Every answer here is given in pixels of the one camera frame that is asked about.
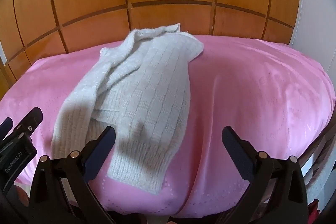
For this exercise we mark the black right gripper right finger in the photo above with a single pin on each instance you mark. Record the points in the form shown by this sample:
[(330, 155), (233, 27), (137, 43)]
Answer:
[(288, 200)]

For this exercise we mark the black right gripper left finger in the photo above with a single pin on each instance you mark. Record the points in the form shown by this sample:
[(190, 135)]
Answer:
[(60, 192)]

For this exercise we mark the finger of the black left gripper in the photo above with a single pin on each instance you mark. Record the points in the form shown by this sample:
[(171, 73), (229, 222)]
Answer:
[(29, 123), (5, 128)]

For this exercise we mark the white knitted sweater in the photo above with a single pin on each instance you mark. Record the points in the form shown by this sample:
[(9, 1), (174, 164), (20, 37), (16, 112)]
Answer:
[(142, 89)]

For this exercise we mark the pink bed blanket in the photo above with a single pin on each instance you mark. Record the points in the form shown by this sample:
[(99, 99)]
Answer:
[(272, 96)]

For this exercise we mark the white bed frame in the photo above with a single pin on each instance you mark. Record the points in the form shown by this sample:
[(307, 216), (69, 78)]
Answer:
[(318, 166)]

